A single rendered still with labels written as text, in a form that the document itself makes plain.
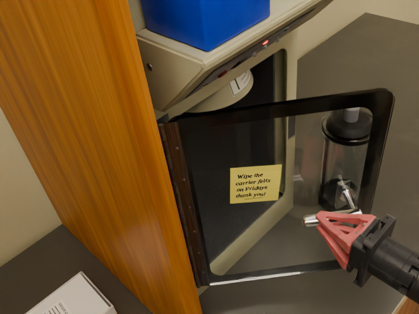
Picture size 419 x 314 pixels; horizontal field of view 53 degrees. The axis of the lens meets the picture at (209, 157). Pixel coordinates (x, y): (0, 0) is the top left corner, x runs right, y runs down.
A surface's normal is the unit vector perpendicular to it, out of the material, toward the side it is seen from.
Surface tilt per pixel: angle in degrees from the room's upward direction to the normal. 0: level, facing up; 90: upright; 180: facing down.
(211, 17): 90
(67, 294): 0
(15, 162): 90
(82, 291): 0
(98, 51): 90
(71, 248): 0
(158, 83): 90
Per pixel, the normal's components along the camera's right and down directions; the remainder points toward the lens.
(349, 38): -0.11, -0.74
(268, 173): 0.08, 0.66
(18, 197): 0.71, 0.41
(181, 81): -0.70, 0.53
